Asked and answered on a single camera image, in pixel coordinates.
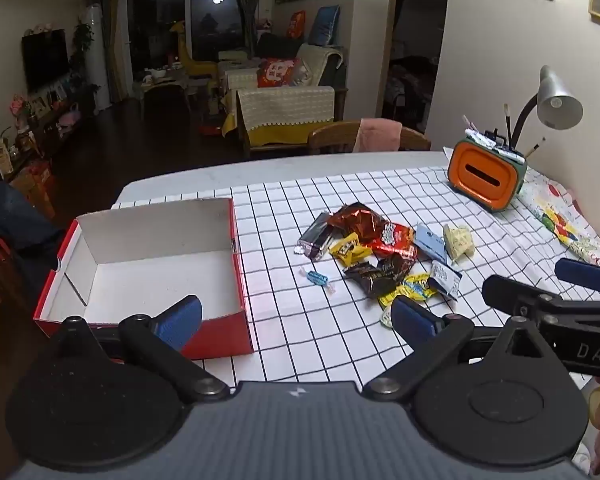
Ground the dark blue jacket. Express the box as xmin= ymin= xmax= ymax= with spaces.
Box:
xmin=0 ymin=181 xmax=66 ymax=261

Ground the green potted plant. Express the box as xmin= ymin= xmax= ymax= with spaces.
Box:
xmin=70 ymin=21 xmax=94 ymax=86

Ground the dark curtain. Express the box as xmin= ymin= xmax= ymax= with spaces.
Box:
xmin=235 ymin=0 xmax=266 ymax=59

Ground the dark brown snack packet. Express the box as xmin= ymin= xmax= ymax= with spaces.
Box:
xmin=342 ymin=261 xmax=399 ymax=300

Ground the sofa with cream cover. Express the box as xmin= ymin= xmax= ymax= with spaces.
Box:
xmin=220 ymin=35 xmax=349 ymax=156

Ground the white blue snack packet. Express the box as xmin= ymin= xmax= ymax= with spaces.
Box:
xmin=427 ymin=259 xmax=464 ymax=302

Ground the dark television cabinet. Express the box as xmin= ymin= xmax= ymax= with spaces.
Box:
xmin=5 ymin=95 xmax=101 ymax=171

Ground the red snack packet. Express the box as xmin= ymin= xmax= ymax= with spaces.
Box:
xmin=370 ymin=222 xmax=419 ymax=261

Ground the wooden dining chair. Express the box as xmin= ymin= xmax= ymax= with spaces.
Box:
xmin=307 ymin=120 xmax=432 ymax=155

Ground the red cardboard box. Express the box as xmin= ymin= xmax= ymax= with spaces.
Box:
xmin=32 ymin=197 xmax=255 ymax=361

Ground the glass balcony door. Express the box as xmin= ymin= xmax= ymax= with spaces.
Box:
xmin=122 ymin=0 xmax=243 ymax=103

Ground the black television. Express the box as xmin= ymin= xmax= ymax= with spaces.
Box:
xmin=21 ymin=29 xmax=70 ymax=95

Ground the blue candy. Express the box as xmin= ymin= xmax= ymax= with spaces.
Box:
xmin=300 ymin=267 xmax=337 ymax=295

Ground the orange green desk organizer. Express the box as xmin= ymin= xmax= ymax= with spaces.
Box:
xmin=447 ymin=135 xmax=527 ymax=213

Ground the floral printed cloth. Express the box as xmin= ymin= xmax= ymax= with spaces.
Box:
xmin=517 ymin=167 xmax=600 ymax=267

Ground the yellow giraffe toy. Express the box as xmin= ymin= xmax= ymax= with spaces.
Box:
xmin=170 ymin=20 xmax=219 ymax=79

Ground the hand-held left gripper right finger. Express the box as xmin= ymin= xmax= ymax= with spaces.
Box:
xmin=362 ymin=295 xmax=563 ymax=404

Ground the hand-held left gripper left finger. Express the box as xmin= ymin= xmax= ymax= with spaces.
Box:
xmin=55 ymin=295 xmax=231 ymax=404

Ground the pale yellow snack packet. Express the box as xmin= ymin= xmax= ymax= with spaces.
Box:
xmin=442 ymin=224 xmax=476 ymax=264

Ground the red printed cushion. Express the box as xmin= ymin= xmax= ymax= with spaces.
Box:
xmin=256 ymin=57 xmax=301 ymax=89

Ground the white standing air conditioner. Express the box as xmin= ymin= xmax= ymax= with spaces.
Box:
xmin=84 ymin=4 xmax=110 ymax=111

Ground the blue cushion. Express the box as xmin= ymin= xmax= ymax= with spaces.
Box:
xmin=307 ymin=6 xmax=341 ymax=46

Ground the silver black snack packet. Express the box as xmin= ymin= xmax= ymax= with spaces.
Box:
xmin=294 ymin=212 xmax=337 ymax=261

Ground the silver grey cushion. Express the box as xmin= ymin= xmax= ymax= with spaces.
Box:
xmin=292 ymin=57 xmax=315 ymax=87

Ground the red orange cushion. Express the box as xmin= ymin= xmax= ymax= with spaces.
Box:
xmin=286 ymin=10 xmax=307 ymax=40

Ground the yellow green snack packet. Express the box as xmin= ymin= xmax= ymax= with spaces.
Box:
xmin=378 ymin=272 xmax=439 ymax=309

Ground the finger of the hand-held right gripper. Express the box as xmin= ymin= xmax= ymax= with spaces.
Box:
xmin=481 ymin=274 xmax=573 ymax=322
xmin=554 ymin=258 xmax=600 ymax=295

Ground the grey desk lamp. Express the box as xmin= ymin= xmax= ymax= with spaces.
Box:
xmin=510 ymin=65 xmax=584 ymax=147

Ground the pink towel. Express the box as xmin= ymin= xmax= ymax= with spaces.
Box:
xmin=352 ymin=118 xmax=404 ymax=154

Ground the orange gift carton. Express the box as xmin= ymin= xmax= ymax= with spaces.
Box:
xmin=24 ymin=162 xmax=56 ymax=213

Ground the light blue snack packet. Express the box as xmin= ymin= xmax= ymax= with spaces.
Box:
xmin=414 ymin=224 xmax=449 ymax=264

